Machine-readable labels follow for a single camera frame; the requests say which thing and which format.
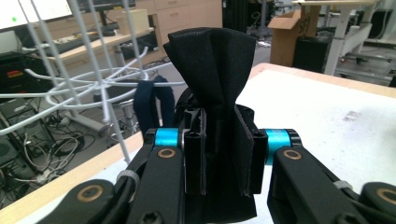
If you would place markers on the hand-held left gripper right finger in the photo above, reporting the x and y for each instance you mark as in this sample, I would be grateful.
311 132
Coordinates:
299 183

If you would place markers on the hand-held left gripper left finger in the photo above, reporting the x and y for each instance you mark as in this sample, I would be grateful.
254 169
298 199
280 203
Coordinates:
165 177

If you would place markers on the black bow tie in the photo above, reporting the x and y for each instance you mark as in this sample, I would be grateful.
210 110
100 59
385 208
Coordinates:
211 62

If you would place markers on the black round stool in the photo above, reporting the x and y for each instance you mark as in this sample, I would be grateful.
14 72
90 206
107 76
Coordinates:
130 118

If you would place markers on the white metal stand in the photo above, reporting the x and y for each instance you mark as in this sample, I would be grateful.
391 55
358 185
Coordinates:
87 123

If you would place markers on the black cabinet box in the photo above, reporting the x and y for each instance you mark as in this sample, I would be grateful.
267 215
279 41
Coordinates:
311 54

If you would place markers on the brown cardboard box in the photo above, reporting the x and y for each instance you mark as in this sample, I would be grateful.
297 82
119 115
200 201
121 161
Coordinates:
285 37

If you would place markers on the white desk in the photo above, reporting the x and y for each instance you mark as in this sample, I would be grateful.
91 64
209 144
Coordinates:
339 40

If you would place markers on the black computer tower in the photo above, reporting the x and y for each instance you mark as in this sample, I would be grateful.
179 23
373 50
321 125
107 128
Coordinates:
18 71
21 124

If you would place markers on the wooden desk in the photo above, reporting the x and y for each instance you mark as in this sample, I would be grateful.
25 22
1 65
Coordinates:
87 43

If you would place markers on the beige box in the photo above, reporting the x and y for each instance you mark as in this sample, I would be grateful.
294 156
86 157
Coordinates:
137 21

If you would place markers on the wooden drawer cabinet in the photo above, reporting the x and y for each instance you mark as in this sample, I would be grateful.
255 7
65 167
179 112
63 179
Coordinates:
186 15

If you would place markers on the computer monitor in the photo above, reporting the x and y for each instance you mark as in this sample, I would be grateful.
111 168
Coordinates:
34 11

